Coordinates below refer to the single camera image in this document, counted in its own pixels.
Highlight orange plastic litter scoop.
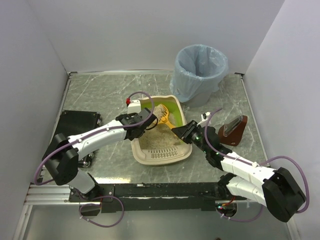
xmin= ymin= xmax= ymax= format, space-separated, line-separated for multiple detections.
xmin=153 ymin=104 xmax=176 ymax=129

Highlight beige green litter box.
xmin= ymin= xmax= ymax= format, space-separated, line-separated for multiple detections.
xmin=131 ymin=95 xmax=193 ymax=166

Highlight brown wooden metronome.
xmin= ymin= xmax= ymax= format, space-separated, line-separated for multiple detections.
xmin=218 ymin=115 xmax=248 ymax=147

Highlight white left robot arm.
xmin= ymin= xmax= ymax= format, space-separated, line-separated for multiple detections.
xmin=42 ymin=108 xmax=158 ymax=199

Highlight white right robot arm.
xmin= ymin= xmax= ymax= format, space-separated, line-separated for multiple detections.
xmin=172 ymin=120 xmax=307 ymax=223

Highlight beige cat litter pellets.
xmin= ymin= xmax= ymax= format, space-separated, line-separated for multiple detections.
xmin=138 ymin=104 xmax=182 ymax=150

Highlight grey bin with blue bag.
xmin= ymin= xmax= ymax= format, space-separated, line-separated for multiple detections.
xmin=169 ymin=44 xmax=229 ymax=108

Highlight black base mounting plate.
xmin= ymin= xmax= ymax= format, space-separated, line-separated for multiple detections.
xmin=68 ymin=182 xmax=248 ymax=214

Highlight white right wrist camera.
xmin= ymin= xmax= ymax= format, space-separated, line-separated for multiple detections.
xmin=197 ymin=111 xmax=211 ymax=128

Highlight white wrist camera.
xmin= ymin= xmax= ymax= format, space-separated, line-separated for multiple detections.
xmin=126 ymin=98 xmax=141 ymax=114
xmin=197 ymin=111 xmax=211 ymax=128

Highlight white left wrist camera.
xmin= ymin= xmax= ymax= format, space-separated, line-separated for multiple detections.
xmin=126 ymin=98 xmax=141 ymax=114

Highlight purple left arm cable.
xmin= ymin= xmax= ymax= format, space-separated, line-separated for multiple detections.
xmin=33 ymin=91 xmax=157 ymax=228

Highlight aluminium frame rail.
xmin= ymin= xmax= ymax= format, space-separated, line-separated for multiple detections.
xmin=23 ymin=181 xmax=76 ymax=206

